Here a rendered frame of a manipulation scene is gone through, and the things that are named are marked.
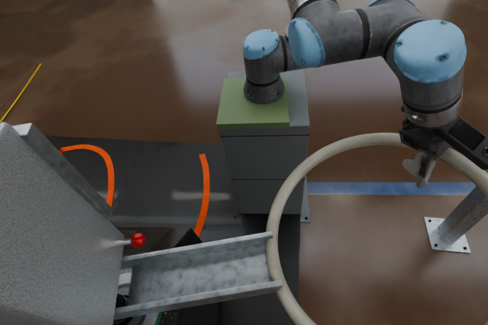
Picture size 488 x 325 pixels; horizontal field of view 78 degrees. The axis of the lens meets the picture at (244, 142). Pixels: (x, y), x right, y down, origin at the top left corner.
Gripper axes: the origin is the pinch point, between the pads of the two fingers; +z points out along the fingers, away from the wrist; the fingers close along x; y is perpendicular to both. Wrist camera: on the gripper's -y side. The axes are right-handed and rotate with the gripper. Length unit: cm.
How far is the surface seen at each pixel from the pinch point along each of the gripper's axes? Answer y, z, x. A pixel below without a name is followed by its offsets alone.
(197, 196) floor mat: 126, 78, 68
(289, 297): 3.0, -7.1, 44.9
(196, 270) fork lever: 21, -12, 57
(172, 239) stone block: 61, 18, 72
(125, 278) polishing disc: 44, -3, 81
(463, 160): -4.3, -7.4, 0.4
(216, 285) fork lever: 16, -10, 56
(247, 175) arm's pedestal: 83, 51, 33
